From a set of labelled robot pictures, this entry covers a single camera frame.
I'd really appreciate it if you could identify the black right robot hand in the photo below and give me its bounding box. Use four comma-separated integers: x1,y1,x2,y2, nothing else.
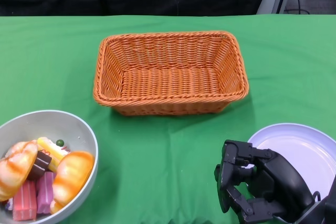
214,140,316,224

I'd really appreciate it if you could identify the oval orange swirl bread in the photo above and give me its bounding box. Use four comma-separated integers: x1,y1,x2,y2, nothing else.
49,151,95,214

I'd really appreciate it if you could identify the grey-green bowl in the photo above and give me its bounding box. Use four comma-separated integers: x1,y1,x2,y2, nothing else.
0,110,99,224

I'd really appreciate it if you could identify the ring-shaped orange swirl bread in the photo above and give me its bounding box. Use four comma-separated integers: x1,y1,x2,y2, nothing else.
0,140,39,202

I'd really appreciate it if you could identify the pale lilac plate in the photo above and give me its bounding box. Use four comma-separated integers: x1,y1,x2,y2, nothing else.
246,123,336,209

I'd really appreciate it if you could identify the orange wicker basket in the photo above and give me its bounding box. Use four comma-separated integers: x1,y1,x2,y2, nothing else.
93,31,249,116

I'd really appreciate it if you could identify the yellow cream cake slice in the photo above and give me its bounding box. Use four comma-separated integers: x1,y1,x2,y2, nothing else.
36,136,72,172

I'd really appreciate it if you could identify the magenta cake slice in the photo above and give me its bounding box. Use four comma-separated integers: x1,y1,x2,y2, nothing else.
35,171,57,215

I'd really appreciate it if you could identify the chocolate layer cake piece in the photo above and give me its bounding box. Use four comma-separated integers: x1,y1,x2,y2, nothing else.
26,150,53,182

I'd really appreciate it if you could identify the salmon pink cake slice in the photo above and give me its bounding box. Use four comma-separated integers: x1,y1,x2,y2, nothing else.
12,180,37,221

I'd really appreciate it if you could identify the green tablecloth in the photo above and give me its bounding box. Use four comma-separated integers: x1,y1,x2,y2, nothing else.
0,14,336,224

